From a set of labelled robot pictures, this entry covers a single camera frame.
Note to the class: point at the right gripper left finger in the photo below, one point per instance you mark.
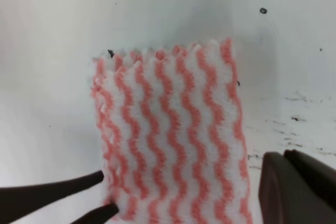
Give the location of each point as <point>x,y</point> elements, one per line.
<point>285,197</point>

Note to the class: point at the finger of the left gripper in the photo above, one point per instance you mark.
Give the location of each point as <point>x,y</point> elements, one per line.
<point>99,215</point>
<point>17,202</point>

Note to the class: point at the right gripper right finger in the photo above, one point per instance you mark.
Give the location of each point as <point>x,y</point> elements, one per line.
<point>317,175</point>

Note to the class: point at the pink white wavy towel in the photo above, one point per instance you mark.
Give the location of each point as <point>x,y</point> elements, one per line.
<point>172,136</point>

